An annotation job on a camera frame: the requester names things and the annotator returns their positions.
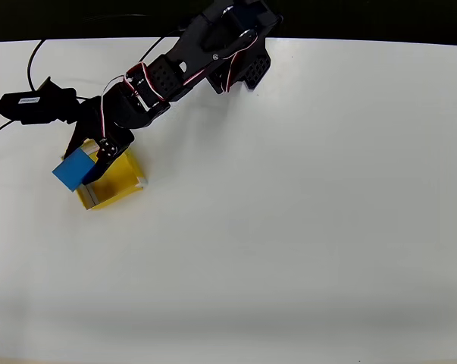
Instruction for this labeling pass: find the yellow cardboard box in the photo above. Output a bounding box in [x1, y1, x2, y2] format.
[61, 138, 149, 212]

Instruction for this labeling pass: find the blue rectangular block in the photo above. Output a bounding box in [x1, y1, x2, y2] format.
[52, 147, 98, 193]

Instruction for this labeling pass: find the black camera cable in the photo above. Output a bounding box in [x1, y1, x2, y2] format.
[26, 37, 46, 92]

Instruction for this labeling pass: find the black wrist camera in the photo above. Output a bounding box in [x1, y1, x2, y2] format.
[0, 75, 86, 127]

